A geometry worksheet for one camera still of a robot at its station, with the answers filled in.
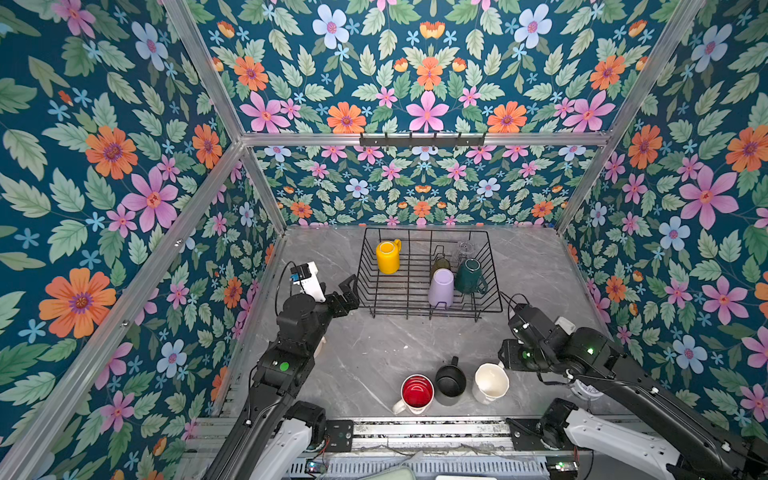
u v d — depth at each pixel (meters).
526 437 0.73
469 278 0.94
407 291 0.99
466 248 1.00
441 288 0.87
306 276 0.60
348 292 0.64
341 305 0.63
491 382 0.81
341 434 0.74
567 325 0.93
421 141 0.93
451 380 0.81
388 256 0.98
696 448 0.40
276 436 0.58
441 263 1.01
